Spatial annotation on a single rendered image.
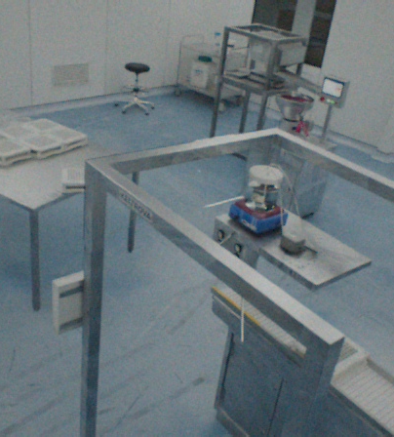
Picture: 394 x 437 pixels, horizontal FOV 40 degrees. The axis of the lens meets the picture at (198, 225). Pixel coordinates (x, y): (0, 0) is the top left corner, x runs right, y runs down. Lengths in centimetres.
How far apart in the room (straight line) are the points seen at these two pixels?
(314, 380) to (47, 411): 211
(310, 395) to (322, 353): 14
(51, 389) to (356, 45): 593
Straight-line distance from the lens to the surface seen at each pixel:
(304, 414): 149
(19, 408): 331
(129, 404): 329
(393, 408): 247
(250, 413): 299
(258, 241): 240
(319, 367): 138
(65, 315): 241
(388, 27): 757
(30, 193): 361
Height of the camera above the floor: 244
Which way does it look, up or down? 29 degrees down
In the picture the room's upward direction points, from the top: 8 degrees clockwise
